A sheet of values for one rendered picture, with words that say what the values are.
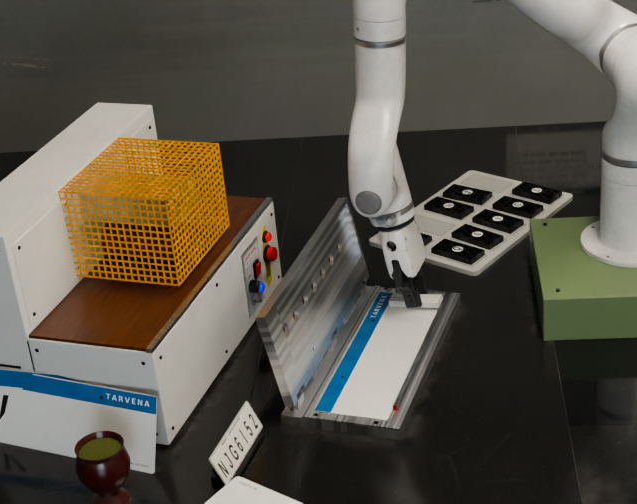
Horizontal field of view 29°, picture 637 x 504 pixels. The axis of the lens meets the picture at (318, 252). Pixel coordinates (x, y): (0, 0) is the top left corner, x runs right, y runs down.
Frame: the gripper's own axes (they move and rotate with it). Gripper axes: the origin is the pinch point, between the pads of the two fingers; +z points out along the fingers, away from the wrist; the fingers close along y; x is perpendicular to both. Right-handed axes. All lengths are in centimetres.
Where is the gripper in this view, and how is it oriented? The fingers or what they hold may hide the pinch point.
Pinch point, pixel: (414, 292)
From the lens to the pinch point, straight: 237.4
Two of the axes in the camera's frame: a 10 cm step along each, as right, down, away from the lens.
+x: -9.1, 1.0, 4.1
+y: 3.2, -4.8, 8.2
